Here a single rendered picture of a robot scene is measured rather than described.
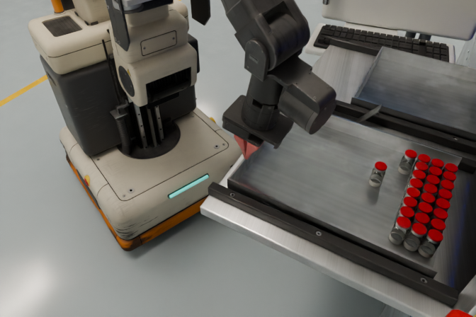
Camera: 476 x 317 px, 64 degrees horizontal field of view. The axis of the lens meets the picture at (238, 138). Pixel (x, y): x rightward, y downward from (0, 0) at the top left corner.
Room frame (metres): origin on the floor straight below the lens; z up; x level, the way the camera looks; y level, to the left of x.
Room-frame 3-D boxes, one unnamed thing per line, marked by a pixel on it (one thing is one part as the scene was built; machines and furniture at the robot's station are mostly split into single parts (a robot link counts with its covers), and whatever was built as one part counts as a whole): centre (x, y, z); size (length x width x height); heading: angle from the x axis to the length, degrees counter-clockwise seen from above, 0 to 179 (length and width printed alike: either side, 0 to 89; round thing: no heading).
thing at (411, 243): (0.40, -0.31, 0.90); 0.18 x 0.02 x 0.05; 150
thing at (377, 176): (0.46, -0.25, 0.90); 0.02 x 0.02 x 0.04
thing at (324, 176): (0.46, -0.19, 0.90); 0.34 x 0.26 x 0.04; 60
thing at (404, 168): (0.49, -0.31, 0.90); 0.02 x 0.02 x 0.05
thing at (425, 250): (0.39, -0.33, 0.90); 0.18 x 0.02 x 0.05; 150
